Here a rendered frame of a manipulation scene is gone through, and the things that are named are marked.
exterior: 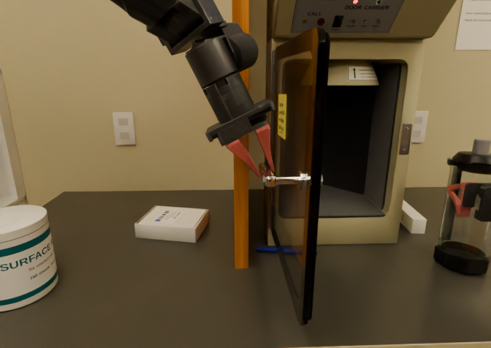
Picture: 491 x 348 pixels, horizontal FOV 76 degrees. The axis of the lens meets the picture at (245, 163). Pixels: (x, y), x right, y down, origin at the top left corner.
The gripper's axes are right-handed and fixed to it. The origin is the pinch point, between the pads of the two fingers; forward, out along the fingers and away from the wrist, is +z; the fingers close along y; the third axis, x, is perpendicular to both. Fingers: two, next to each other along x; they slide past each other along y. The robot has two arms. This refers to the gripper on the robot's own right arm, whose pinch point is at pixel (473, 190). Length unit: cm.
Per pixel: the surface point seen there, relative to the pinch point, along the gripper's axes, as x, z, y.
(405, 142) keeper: -8.6, 7.1, 11.7
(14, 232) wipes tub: 6, -12, 86
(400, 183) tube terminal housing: 1.1, 7.8, 11.2
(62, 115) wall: -9, 49, 110
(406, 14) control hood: -33.3, -0.3, 19.1
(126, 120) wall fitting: -8, 48, 88
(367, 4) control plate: -34.2, -1.8, 27.2
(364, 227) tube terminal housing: 12.3, 8.2, 18.3
